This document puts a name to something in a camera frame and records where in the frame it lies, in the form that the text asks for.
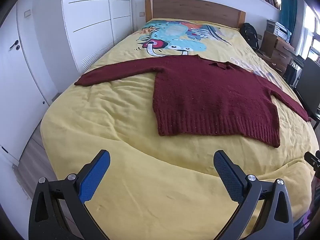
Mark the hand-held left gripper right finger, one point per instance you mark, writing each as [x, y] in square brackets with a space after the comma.
[228, 177]

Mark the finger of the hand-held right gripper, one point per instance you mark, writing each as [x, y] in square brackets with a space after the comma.
[311, 158]

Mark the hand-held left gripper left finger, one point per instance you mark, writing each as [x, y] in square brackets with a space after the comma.
[93, 177]

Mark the maroon knit sweater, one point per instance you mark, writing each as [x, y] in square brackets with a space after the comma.
[212, 100]

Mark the yellow printed duvet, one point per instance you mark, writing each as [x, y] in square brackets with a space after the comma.
[112, 120]

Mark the dark office chair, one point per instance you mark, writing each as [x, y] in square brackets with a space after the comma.
[310, 85]

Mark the wooden drawer unit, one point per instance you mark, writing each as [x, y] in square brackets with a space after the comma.
[277, 52]

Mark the white door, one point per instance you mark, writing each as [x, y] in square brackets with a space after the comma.
[22, 80]

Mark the window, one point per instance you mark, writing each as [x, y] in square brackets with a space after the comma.
[311, 35]

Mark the black backpack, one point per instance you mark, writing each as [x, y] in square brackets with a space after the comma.
[250, 35]

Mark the teal curtain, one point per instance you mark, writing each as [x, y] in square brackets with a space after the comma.
[287, 10]

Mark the white wardrobe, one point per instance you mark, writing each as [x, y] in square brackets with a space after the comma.
[92, 17]

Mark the wooden headboard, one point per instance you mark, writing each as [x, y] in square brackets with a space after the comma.
[195, 8]

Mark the wall light switch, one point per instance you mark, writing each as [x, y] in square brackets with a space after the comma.
[142, 14]

